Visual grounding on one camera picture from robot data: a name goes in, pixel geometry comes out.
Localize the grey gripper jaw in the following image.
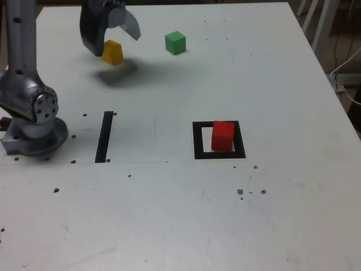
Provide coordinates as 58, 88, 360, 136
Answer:
80, 0, 112, 57
106, 5, 141, 42

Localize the yellow cube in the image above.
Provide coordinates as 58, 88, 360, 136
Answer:
101, 40, 124, 65

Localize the green cube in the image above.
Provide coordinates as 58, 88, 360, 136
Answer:
164, 30, 187, 55

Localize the red cube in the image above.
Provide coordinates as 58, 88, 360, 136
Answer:
211, 120, 236, 152

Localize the black tape square outline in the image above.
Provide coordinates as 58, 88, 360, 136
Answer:
192, 120, 246, 160

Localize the black tape strip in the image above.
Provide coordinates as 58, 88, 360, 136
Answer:
94, 111, 115, 164

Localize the white metal furniture frame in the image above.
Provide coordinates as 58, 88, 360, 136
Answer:
296, 0, 338, 53

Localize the white cable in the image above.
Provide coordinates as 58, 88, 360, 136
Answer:
329, 46, 361, 107

